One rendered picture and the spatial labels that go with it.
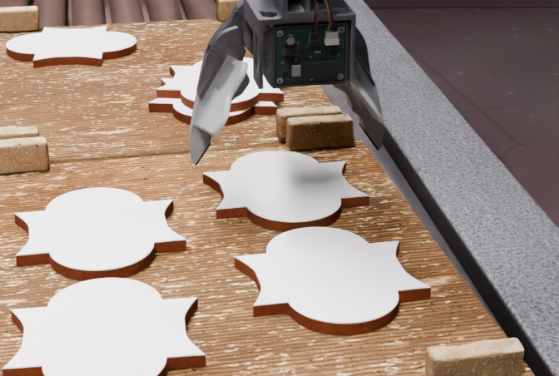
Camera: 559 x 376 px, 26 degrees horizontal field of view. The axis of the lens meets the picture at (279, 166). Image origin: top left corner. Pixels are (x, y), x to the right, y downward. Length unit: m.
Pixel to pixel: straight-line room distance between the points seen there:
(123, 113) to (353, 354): 0.47
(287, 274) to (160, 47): 0.57
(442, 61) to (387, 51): 2.94
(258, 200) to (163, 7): 0.67
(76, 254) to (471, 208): 0.34
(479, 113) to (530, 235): 2.89
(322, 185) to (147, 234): 0.16
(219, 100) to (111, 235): 0.13
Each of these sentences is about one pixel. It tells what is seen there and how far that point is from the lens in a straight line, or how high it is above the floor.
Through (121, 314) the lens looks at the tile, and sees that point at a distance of 0.80.
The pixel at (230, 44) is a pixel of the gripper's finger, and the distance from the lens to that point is 0.92.
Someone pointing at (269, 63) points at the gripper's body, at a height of 1.07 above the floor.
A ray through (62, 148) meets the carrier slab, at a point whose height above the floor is 0.94.
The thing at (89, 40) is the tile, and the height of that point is 0.95.
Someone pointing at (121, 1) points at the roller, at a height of 0.92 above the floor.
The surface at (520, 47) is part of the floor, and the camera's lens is 4.55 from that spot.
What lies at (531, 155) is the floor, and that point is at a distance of 3.57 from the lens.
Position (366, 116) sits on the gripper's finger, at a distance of 0.96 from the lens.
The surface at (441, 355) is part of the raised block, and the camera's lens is 0.72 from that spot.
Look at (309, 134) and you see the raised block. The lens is 1.06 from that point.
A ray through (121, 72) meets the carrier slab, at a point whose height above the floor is 0.94.
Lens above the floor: 1.34
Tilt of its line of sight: 23 degrees down
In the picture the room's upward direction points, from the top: straight up
